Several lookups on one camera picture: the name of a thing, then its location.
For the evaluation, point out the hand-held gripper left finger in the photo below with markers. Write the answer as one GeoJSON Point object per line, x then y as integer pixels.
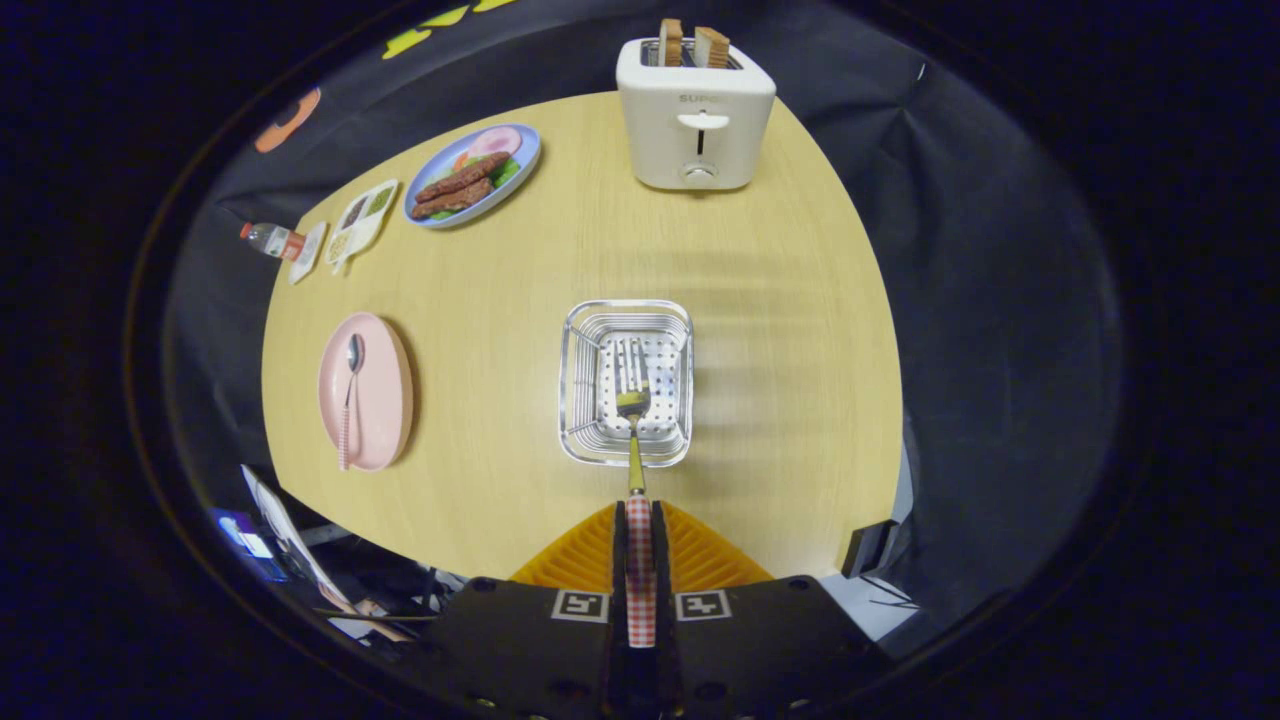
{"type": "Point", "coordinates": [530, 650]}

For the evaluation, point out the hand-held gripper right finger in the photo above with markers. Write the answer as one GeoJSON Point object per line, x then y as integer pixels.
{"type": "Point", "coordinates": [760, 650]}

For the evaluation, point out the black box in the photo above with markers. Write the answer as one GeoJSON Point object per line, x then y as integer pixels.
{"type": "Point", "coordinates": [868, 548]}

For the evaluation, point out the pink plate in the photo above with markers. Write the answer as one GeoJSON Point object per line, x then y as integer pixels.
{"type": "Point", "coordinates": [385, 400]}

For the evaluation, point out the blue lit screen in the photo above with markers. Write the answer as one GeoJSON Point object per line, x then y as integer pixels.
{"type": "Point", "coordinates": [245, 535]}

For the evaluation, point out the black backdrop cloth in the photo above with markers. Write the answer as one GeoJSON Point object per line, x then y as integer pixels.
{"type": "Point", "coordinates": [1000, 300]}

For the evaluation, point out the white divided snack tray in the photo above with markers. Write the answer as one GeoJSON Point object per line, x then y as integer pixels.
{"type": "Point", "coordinates": [365, 237]}

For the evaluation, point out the pile of pale beans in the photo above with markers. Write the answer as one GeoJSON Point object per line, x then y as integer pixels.
{"type": "Point", "coordinates": [340, 245]}

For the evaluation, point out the white square coaster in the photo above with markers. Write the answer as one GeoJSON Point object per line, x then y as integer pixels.
{"type": "Point", "coordinates": [311, 255]}

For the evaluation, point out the brown meat strip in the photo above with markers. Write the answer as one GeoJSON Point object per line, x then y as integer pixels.
{"type": "Point", "coordinates": [452, 199]}
{"type": "Point", "coordinates": [465, 176]}

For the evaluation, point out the pile of dark beans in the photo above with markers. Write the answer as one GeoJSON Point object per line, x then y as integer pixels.
{"type": "Point", "coordinates": [353, 212]}

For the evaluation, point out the pile of green beans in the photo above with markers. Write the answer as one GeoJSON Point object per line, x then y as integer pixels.
{"type": "Point", "coordinates": [379, 200]}

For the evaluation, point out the clear water bottle red cap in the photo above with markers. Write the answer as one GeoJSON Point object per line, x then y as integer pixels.
{"type": "Point", "coordinates": [275, 240]}

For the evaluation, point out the blue plate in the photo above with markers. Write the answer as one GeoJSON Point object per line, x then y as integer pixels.
{"type": "Point", "coordinates": [522, 144]}

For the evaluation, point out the pink ham slice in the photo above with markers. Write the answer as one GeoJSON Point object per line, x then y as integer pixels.
{"type": "Point", "coordinates": [497, 141]}

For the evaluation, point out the white toaster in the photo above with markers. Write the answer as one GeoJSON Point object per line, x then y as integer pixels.
{"type": "Point", "coordinates": [650, 140]}

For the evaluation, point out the toasted bread slice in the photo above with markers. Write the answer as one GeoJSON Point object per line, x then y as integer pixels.
{"type": "Point", "coordinates": [711, 48]}
{"type": "Point", "coordinates": [671, 42]}

